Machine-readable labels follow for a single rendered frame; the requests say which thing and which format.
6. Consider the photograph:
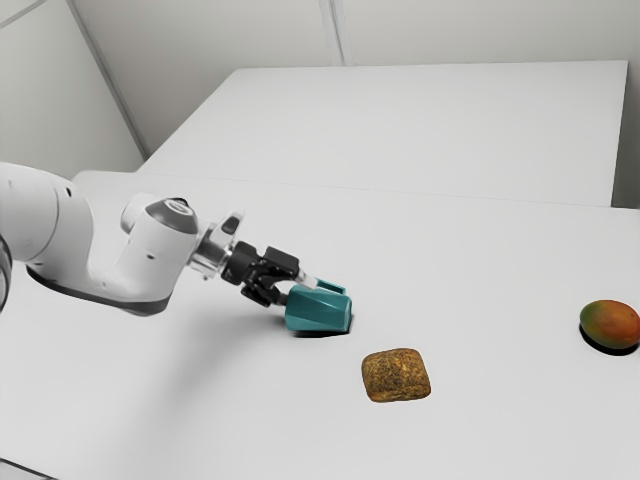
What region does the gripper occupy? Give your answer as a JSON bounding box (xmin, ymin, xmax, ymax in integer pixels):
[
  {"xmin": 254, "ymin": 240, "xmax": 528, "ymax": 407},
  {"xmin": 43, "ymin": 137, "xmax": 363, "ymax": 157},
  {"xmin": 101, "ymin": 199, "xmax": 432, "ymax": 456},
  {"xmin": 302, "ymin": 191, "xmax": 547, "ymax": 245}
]
[{"xmin": 220, "ymin": 240, "xmax": 318, "ymax": 309}]

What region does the teal faceted mug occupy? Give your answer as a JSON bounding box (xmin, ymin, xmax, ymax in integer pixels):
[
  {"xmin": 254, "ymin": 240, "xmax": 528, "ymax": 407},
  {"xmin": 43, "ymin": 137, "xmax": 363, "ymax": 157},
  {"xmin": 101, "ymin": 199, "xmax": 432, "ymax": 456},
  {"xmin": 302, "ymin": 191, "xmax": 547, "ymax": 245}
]
[{"xmin": 283, "ymin": 280, "xmax": 355, "ymax": 336}]

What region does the red green mango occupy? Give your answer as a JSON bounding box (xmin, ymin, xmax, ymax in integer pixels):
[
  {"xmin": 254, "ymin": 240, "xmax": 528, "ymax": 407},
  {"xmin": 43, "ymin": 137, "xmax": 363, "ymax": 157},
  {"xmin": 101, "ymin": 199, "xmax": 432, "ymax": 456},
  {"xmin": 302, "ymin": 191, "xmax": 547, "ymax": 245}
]
[{"xmin": 579, "ymin": 299, "xmax": 640, "ymax": 350}]

